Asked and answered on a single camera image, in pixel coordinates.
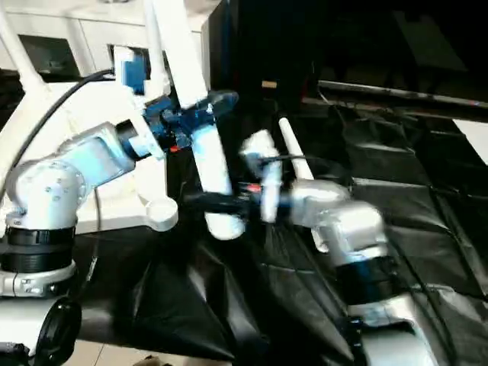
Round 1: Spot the white plastic table leg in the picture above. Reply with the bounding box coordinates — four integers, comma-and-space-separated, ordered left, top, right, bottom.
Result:
0, 7, 50, 102
146, 0, 246, 241
143, 0, 171, 96
278, 116, 316, 181

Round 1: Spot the white plastic table top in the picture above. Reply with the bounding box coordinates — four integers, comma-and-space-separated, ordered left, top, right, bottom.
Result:
0, 75, 180, 233

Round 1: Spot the black work mat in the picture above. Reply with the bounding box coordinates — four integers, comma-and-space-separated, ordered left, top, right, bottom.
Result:
0, 68, 488, 366

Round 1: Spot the black cabinet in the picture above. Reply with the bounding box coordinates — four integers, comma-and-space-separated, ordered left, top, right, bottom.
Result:
207, 0, 488, 108

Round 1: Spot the white glass-door cabinet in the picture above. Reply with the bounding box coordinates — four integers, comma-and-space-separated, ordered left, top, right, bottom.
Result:
0, 0, 210, 77

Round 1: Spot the white paper sheet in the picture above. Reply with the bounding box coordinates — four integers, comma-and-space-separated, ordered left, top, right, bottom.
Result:
453, 118, 488, 165

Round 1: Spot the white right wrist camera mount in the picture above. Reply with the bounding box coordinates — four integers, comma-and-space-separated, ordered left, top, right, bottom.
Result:
239, 129, 286, 224

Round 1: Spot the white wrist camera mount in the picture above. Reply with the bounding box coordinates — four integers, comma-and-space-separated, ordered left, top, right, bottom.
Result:
239, 129, 286, 224
113, 45, 165, 161

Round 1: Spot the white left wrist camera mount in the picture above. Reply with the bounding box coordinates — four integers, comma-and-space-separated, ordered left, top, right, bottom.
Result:
113, 45, 165, 161

